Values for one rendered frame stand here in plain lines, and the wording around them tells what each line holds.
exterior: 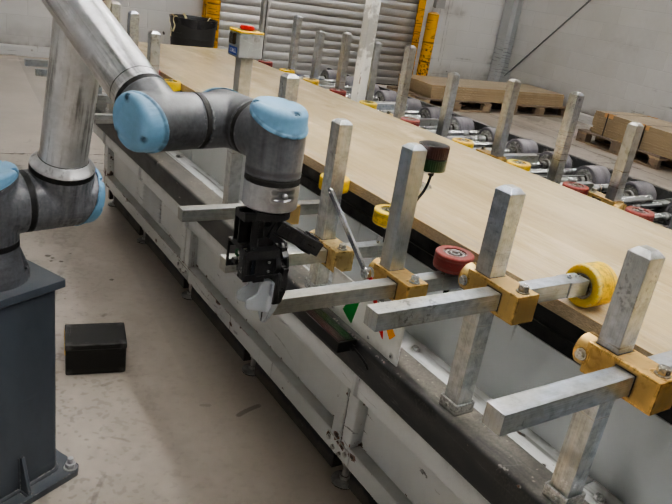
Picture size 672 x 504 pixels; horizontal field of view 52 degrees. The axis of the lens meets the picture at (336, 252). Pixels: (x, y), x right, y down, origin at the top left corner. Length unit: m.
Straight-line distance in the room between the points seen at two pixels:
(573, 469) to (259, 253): 0.58
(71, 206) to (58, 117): 0.23
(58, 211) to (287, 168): 0.83
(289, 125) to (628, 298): 0.53
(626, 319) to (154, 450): 1.56
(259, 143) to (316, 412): 1.23
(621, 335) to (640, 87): 9.05
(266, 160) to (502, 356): 0.68
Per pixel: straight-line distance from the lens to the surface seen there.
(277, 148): 1.04
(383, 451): 1.93
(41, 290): 1.78
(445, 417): 1.26
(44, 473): 2.11
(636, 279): 0.98
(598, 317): 1.30
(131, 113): 1.07
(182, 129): 1.07
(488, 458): 1.20
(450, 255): 1.39
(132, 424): 2.31
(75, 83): 1.63
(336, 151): 1.49
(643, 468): 1.32
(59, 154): 1.71
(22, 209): 1.73
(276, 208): 1.07
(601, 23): 10.56
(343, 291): 1.25
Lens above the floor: 1.39
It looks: 22 degrees down
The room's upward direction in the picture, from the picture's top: 9 degrees clockwise
